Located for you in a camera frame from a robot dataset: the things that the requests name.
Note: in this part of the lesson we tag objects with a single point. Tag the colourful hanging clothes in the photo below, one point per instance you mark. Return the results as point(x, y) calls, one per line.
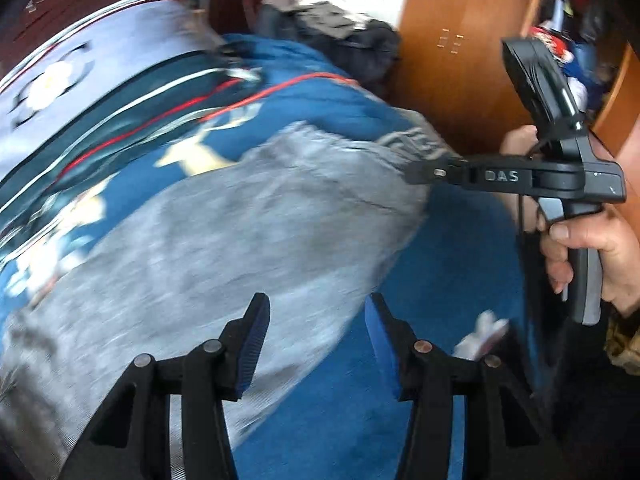
point(600, 60)

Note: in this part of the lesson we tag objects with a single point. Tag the dark clothes pile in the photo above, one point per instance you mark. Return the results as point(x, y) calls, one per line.
point(370, 55)

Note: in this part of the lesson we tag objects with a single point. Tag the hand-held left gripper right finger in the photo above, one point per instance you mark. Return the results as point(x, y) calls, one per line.
point(380, 345)

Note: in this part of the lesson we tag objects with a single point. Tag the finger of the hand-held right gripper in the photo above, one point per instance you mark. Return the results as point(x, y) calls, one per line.
point(440, 172)

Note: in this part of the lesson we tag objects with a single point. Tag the grey denim pants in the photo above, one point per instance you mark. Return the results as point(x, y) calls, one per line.
point(225, 240)

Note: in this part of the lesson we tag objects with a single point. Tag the white grey garment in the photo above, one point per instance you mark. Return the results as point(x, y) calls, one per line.
point(325, 12)

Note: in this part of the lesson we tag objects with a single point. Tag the blue deer print blanket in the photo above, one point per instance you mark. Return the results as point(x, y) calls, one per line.
point(345, 420)

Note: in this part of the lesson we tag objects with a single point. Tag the brown wooden wardrobe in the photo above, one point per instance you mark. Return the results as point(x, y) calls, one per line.
point(450, 10)

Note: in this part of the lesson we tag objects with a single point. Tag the person's black trouser leg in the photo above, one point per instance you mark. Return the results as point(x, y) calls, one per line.
point(590, 410)

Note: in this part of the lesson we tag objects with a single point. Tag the purple striped pillow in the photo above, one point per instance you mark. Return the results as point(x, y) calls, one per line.
point(125, 35)

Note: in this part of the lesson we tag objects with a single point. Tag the person's right hand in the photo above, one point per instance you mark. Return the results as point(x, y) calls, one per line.
point(615, 250)

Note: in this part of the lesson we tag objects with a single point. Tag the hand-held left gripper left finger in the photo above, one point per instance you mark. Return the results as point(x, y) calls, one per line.
point(252, 350)

